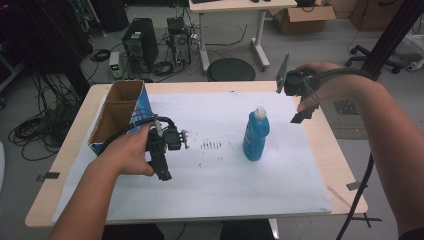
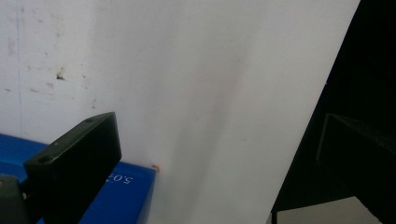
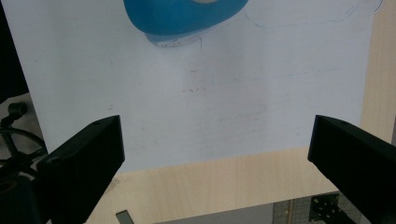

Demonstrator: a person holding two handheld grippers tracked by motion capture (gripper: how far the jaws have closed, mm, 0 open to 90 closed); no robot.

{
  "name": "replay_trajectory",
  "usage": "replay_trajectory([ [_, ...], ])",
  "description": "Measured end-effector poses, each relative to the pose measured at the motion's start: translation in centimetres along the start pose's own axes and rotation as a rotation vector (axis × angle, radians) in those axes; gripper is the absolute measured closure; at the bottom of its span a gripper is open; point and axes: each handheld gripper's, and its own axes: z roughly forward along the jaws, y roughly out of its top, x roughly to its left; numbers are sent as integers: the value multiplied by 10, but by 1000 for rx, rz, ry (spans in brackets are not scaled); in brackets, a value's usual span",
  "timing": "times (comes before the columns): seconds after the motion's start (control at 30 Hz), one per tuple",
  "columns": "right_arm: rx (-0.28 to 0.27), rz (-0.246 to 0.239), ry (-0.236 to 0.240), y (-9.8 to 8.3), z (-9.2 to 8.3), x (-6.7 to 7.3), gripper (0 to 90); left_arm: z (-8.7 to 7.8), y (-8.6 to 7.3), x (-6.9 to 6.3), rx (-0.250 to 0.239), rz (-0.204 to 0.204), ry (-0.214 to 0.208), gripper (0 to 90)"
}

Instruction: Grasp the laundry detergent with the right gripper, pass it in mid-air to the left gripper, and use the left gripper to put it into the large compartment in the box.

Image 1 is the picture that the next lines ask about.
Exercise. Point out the dark floor grate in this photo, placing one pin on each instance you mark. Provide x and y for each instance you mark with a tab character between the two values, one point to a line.
346	107

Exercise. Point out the person's right hand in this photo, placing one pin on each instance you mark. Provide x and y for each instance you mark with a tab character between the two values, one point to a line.
340	85

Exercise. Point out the small white power supply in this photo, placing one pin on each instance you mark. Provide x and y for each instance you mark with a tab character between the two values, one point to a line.
114	65

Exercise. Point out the black computer tower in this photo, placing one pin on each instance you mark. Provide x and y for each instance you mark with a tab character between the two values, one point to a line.
140	43

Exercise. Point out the blue cardboard box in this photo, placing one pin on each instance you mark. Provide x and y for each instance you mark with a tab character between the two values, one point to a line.
116	113

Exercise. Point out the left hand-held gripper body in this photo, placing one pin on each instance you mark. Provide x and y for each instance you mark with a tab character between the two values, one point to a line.
171	140

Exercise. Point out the round black stool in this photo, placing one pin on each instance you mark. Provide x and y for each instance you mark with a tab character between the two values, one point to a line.
230	70

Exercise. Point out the black tape cross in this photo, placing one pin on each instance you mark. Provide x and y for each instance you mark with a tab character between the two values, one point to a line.
366	219

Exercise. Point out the open brown cardboard box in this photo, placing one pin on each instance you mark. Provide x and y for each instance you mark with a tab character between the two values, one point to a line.
300	20

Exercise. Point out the closed brown cardboard box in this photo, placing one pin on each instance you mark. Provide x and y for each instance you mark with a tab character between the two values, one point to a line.
373	15

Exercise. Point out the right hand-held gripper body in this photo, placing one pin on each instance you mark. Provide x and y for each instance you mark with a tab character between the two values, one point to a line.
296	83

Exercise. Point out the person's left hand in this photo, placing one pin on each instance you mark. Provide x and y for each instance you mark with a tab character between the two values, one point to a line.
128	153

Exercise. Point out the black metal stand post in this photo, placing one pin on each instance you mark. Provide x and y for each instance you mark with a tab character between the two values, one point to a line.
393	36

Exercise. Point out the blue bottle with white cap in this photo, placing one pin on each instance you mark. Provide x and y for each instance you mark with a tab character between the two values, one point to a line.
256	136

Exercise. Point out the white device on floor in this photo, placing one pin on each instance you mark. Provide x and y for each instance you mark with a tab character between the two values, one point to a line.
415	63

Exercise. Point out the white-legged wooden desk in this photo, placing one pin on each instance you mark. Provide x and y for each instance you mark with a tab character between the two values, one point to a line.
240	5

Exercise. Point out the grey tape strip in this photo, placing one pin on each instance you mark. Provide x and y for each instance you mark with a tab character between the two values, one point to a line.
355	186
50	175

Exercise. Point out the black office chair base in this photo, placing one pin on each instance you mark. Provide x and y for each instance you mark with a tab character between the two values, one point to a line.
366	58

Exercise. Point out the small open computer tower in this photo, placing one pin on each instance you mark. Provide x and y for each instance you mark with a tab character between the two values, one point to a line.
180	43

